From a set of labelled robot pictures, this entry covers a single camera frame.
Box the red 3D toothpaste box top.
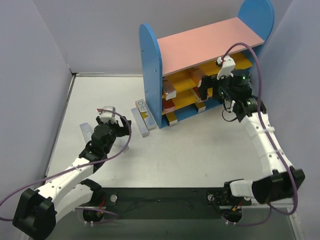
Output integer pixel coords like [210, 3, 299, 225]
[162, 98, 176, 114]

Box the aluminium frame rail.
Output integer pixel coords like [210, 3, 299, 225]
[27, 186, 298, 211]

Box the red 3d toothpaste box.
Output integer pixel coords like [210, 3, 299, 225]
[192, 87, 209, 103]
[162, 98, 176, 114]

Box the black toothpaste box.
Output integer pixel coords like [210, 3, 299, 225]
[165, 112, 178, 127]

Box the orange white RO toothpaste box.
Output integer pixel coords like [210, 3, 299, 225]
[188, 67, 205, 87]

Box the blue shelf with coloured boards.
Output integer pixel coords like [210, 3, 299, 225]
[139, 0, 275, 128]

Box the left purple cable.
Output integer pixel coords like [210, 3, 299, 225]
[0, 111, 132, 223]

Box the plain silver box diagonal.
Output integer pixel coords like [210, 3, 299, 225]
[131, 107, 149, 138]

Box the silver box under left gripper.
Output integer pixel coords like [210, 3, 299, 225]
[79, 122, 93, 144]

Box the silver RO toothpaste box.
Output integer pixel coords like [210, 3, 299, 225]
[195, 102, 206, 113]

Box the plain silver box horizontal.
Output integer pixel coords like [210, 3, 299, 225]
[114, 136, 129, 153]

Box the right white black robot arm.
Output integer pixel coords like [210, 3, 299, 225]
[198, 69, 305, 204]

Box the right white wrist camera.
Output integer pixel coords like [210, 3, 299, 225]
[215, 55, 236, 80]

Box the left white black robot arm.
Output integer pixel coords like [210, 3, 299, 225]
[12, 116, 132, 240]

